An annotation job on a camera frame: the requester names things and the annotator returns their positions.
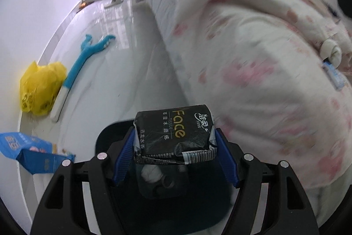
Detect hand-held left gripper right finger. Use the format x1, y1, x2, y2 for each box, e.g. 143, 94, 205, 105
214, 128, 319, 235

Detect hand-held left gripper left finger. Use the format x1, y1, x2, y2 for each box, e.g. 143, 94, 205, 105
30, 127, 137, 235

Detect black tissue pack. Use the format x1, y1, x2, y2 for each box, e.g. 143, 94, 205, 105
133, 104, 220, 166

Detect dark blue trash bin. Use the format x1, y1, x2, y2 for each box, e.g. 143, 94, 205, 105
93, 119, 238, 235

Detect blue cardboard carton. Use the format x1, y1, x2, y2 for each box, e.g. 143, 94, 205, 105
0, 132, 76, 175

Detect pink printed white blanket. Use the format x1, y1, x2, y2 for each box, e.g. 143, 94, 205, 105
165, 0, 352, 191

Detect blue and white long brush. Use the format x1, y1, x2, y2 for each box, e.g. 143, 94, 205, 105
50, 34, 116, 122

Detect yellow plastic bag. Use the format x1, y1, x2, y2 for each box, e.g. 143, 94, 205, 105
20, 60, 68, 117

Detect blue tissue pack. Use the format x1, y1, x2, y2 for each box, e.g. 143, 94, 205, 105
322, 61, 345, 90

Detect pale slipper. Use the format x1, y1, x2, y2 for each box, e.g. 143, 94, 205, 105
104, 0, 123, 9

